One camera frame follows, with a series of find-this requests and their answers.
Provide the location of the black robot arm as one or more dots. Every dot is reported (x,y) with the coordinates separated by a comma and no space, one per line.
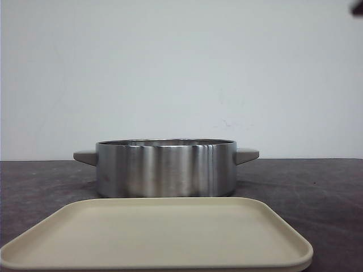
(357,8)

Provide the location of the beige rectangular plastic tray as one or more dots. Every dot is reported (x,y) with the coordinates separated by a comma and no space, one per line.
(160,234)

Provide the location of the stainless steel steamer pot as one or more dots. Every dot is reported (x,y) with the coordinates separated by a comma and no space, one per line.
(166,167)

